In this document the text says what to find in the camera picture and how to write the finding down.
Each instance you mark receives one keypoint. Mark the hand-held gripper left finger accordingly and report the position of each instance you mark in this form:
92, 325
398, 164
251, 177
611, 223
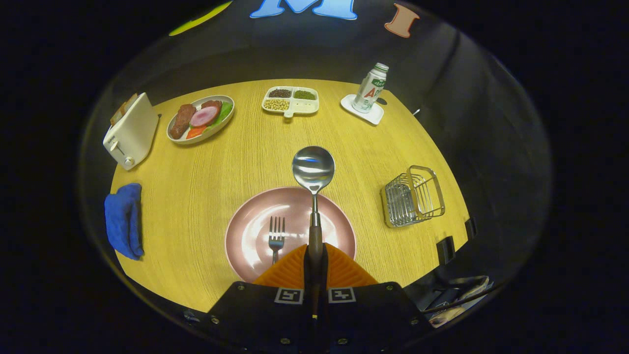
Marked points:
265, 309

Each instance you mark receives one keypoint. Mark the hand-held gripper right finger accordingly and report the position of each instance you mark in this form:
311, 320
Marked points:
368, 309

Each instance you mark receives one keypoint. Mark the pink plate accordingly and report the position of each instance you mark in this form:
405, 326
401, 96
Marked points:
250, 236

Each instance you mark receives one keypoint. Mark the beige crumpled cloth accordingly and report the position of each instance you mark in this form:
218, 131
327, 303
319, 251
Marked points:
449, 314

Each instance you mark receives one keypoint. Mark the black table clamp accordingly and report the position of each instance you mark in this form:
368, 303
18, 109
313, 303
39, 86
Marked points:
471, 228
445, 250

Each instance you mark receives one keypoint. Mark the blue folded cloth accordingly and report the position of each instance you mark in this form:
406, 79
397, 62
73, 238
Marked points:
120, 221

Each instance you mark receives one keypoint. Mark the round white food plate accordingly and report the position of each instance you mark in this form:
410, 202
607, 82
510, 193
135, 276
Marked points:
216, 132

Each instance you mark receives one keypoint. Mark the orange carrot slice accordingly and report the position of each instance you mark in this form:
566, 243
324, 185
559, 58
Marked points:
195, 132

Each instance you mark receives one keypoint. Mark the white square coaster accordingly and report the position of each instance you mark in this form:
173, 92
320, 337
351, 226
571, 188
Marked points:
374, 117

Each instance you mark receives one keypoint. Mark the green lettuce leaf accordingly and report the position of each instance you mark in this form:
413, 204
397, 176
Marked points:
225, 112

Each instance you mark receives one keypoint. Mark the pink ham slice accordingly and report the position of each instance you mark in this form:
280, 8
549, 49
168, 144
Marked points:
204, 116

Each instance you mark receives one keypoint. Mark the long brown meat piece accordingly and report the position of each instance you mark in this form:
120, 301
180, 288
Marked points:
182, 120

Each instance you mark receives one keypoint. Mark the white divided bean dish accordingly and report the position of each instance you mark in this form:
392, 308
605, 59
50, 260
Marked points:
307, 105

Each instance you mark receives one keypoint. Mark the small brown meat piece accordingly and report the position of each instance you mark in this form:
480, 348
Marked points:
212, 103

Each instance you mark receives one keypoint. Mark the white toaster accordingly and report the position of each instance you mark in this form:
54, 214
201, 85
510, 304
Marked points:
132, 132

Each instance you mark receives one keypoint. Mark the white drink bottle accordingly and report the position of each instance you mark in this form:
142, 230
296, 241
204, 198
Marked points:
369, 88

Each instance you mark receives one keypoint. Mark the brown toast slice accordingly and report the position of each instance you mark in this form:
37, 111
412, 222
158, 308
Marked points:
131, 99
119, 114

